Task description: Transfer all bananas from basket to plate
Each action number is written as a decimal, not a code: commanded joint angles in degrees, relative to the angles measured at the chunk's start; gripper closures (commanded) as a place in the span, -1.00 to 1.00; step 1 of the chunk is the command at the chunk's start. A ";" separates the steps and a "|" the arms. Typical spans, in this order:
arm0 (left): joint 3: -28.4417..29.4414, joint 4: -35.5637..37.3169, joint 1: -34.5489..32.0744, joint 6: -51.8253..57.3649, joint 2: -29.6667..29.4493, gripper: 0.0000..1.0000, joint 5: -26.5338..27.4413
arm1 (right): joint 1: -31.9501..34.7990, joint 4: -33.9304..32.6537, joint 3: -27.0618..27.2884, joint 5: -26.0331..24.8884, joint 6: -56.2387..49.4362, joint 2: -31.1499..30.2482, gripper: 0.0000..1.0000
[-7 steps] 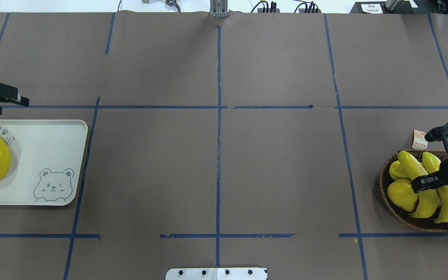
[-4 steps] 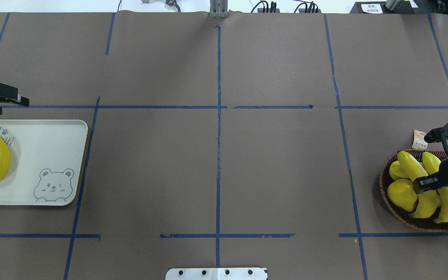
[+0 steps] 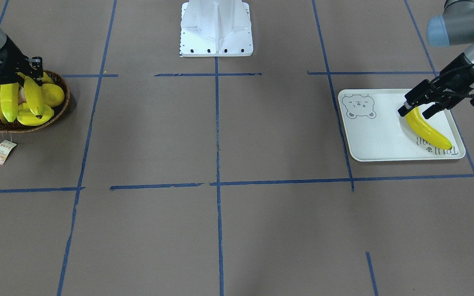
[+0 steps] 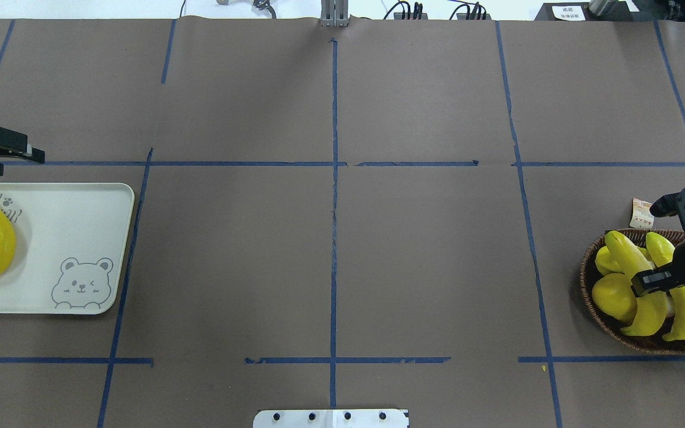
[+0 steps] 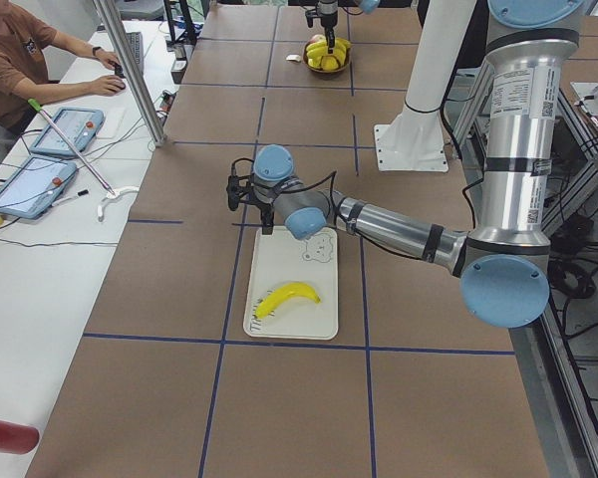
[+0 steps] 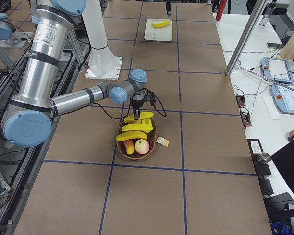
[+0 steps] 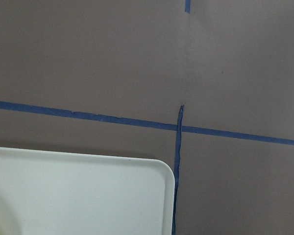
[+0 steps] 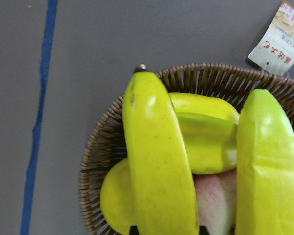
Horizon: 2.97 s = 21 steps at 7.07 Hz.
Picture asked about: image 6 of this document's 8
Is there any lower teach pendant tablet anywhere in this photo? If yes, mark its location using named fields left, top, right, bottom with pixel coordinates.
left=271, top=84, right=294, bottom=115

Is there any white bear tray plate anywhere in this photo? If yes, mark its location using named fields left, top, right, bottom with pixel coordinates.
left=144, top=18, right=172, bottom=42

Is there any aluminium frame post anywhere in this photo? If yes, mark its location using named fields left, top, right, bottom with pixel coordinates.
left=225, top=0, right=267, bottom=76

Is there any yellow lemon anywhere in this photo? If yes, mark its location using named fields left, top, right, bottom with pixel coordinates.
left=141, top=118, right=152, bottom=126

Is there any woven brown basket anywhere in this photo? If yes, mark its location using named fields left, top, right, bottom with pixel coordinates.
left=115, top=111, right=157, bottom=160

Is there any paper price tag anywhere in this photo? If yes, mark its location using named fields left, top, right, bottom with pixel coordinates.
left=156, top=137, right=170, bottom=147

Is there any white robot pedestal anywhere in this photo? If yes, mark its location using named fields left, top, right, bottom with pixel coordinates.
left=82, top=0, right=123, bottom=80

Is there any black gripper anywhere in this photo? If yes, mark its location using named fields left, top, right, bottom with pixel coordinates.
left=130, top=90, right=146, bottom=120

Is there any upper teach pendant tablet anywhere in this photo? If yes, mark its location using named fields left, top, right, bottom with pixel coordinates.
left=261, top=57, right=294, bottom=84

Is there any teach pendant tablet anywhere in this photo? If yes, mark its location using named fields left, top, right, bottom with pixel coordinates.
left=261, top=57, right=294, bottom=84
left=271, top=84, right=294, bottom=115

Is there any orange yellow mango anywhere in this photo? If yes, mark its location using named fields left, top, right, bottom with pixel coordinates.
left=123, top=140, right=135, bottom=155

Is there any yellow banana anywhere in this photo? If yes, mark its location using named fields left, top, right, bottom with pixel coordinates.
left=123, top=111, right=154, bottom=123
left=115, top=131, right=147, bottom=142
left=121, top=123, right=154, bottom=133
left=151, top=20, right=170, bottom=29

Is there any red cylinder bottle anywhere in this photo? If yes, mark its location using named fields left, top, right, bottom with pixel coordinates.
left=215, top=0, right=227, bottom=21

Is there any red green apple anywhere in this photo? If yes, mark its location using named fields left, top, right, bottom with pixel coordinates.
left=135, top=139, right=150, bottom=154

